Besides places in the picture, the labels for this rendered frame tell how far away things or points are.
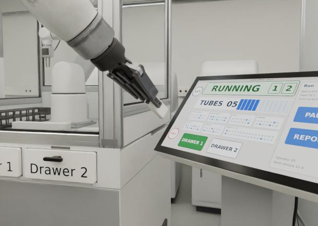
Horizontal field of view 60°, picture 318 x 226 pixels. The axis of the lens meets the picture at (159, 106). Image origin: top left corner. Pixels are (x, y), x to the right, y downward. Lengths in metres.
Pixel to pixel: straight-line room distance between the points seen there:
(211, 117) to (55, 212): 0.70
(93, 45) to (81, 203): 0.69
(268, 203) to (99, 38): 0.57
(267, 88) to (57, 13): 0.55
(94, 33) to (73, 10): 0.06
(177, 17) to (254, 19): 1.09
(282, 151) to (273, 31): 3.64
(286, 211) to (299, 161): 0.25
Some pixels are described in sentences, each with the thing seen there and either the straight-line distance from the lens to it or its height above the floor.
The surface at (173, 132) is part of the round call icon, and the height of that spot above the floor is 1.02.
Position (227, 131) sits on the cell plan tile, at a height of 1.04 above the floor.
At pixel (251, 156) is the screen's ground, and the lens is 0.68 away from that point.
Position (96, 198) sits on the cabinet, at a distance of 1.08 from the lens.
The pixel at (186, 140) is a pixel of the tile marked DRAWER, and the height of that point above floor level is 1.00.
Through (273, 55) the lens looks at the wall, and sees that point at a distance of 4.19.
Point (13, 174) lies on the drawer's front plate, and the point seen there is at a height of 0.83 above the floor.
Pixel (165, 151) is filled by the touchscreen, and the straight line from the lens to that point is 0.84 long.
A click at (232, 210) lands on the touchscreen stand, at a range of 0.86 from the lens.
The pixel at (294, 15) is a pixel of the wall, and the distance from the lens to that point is 4.33.
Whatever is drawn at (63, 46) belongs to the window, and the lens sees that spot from 1.09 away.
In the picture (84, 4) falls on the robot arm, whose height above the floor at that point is 1.31.
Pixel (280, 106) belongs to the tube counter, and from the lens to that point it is 0.74.
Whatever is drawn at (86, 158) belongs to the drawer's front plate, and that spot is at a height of 0.91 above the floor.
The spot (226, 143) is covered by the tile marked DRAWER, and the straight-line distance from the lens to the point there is 0.74.
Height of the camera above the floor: 1.15
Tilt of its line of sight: 4 degrees down
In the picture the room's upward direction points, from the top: straight up
